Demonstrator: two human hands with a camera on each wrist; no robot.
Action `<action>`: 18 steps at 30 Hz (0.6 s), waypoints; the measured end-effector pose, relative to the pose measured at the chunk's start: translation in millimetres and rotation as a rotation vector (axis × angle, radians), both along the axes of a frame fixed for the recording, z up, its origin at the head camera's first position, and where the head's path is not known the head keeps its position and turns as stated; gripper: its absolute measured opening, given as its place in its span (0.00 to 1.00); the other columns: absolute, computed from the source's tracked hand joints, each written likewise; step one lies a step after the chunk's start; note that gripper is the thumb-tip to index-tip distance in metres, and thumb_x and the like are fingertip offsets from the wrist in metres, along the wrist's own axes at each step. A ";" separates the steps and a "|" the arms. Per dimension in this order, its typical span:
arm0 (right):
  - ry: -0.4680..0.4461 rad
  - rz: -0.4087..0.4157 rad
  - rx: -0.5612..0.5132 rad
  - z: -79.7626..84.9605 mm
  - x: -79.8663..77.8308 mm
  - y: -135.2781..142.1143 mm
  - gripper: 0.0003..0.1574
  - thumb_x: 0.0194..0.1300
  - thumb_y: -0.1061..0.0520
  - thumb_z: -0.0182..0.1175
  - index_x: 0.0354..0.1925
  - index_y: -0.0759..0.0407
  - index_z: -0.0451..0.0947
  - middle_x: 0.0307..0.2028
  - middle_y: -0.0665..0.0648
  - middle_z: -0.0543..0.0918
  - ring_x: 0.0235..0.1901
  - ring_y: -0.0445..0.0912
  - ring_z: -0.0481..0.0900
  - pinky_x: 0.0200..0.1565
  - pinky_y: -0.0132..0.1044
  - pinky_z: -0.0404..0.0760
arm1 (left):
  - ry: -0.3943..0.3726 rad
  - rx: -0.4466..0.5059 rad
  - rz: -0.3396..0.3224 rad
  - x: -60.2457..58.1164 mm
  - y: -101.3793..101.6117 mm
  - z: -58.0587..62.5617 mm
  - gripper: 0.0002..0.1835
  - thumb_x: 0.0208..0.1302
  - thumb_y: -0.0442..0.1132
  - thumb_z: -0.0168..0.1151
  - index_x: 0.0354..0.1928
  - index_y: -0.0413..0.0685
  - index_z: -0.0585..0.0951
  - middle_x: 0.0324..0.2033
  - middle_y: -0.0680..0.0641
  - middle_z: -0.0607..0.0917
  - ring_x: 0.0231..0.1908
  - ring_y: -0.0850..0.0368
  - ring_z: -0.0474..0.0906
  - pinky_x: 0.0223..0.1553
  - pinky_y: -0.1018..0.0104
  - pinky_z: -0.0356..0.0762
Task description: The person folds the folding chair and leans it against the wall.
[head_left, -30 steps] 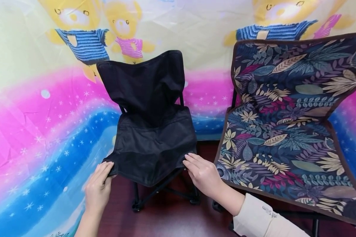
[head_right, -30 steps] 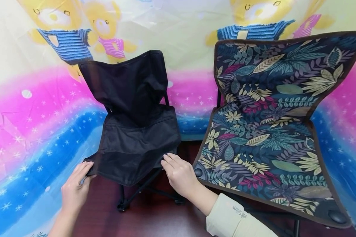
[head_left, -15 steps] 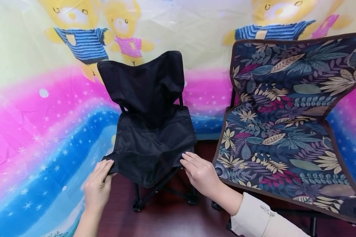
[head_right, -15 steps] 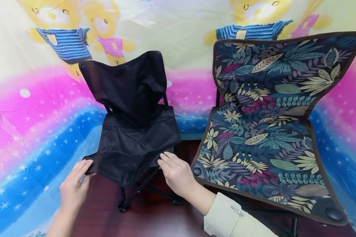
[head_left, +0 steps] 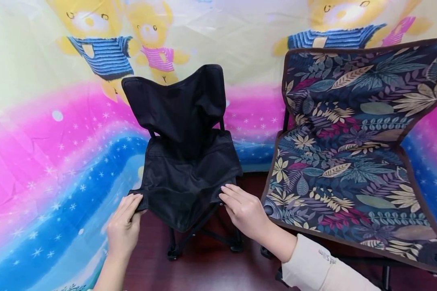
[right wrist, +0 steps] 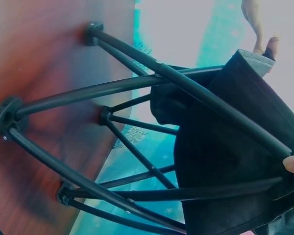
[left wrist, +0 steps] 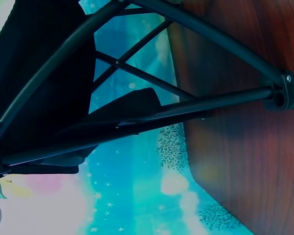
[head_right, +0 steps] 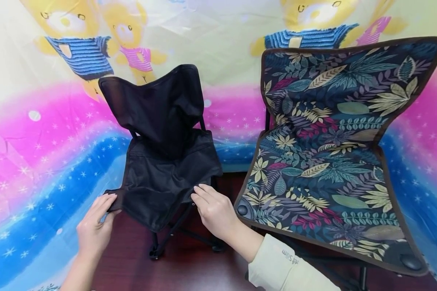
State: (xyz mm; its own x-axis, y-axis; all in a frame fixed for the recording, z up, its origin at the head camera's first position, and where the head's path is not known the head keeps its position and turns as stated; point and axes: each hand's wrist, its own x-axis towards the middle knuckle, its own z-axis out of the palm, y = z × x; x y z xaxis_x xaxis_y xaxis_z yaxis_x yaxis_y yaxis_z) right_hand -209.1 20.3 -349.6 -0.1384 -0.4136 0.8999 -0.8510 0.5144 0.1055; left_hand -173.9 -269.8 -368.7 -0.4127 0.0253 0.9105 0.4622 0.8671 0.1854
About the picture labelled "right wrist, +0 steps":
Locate person's left hand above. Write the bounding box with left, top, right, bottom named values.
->
left=241, top=0, right=280, bottom=62

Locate black folding camping stool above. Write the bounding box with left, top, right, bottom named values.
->
left=0, top=22, right=294, bottom=235

